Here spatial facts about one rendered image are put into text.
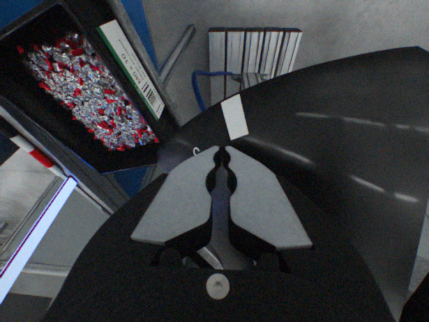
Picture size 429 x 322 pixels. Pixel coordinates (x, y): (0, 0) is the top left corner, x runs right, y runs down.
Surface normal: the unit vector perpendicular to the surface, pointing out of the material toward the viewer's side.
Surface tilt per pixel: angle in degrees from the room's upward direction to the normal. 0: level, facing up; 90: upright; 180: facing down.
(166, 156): 42
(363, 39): 0
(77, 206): 90
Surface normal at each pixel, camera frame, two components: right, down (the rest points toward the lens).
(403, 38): -0.04, 0.76
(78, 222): -0.02, -0.65
